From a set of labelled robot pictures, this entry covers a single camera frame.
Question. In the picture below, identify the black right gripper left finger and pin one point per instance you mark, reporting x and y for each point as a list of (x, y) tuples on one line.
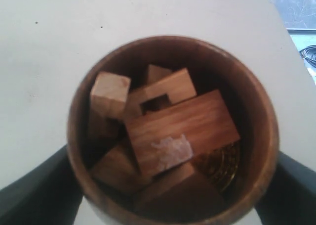
[(47, 195)]

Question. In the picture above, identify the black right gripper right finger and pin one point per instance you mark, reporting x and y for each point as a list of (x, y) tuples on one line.
[(291, 196)]

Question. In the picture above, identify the gold coin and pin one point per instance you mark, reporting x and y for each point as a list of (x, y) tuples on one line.
[(219, 166)]

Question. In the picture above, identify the wooden block pieces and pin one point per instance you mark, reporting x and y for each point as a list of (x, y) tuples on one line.
[(167, 124)]

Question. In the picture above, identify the brown wooden cup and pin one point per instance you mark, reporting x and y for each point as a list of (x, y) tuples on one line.
[(96, 124)]

